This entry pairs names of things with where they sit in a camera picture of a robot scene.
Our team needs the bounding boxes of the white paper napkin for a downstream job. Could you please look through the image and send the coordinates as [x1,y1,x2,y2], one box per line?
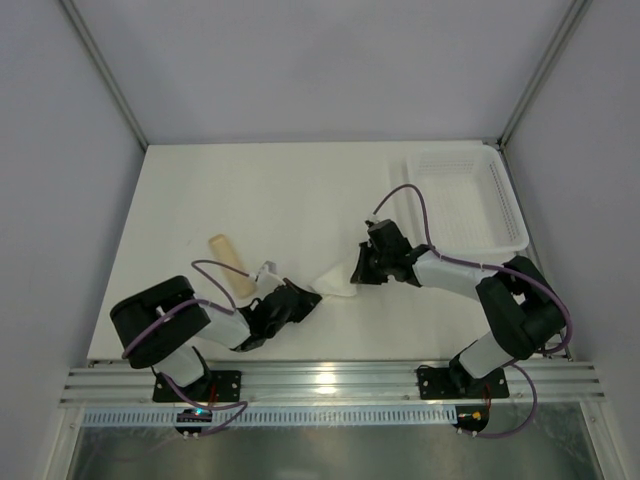
[310,250,358,298]

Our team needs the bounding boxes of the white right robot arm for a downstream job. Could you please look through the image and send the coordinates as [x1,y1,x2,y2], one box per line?
[350,220,570,395]

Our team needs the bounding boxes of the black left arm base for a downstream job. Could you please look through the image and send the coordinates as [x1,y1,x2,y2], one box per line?
[152,369,242,404]

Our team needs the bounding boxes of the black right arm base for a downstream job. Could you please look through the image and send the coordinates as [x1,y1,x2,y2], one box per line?
[416,364,510,400]

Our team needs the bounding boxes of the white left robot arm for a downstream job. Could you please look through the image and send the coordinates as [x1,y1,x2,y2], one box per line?
[110,276,322,388]

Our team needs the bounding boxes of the beige utensil case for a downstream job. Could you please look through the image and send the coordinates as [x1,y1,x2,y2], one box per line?
[208,234,257,300]

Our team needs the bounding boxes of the white perforated plastic basket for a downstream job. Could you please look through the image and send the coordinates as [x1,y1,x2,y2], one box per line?
[394,144,529,258]

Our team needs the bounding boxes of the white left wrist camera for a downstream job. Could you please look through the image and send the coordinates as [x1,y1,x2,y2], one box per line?
[252,261,284,289]

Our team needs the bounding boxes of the aluminium front rail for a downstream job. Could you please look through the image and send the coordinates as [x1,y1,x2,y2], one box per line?
[60,359,605,407]

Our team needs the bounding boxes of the slotted white cable duct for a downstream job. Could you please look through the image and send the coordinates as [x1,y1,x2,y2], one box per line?
[81,404,457,428]

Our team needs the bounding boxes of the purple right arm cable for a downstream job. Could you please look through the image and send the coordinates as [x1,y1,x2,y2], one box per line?
[372,183,574,439]

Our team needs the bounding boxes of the right aluminium frame post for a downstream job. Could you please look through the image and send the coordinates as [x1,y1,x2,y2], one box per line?
[497,0,592,151]

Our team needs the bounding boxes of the aluminium frame post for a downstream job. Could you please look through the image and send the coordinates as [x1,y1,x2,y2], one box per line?
[58,0,149,152]
[497,0,592,151]

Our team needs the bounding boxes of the left aluminium frame post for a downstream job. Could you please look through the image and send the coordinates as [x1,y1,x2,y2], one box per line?
[58,0,149,152]

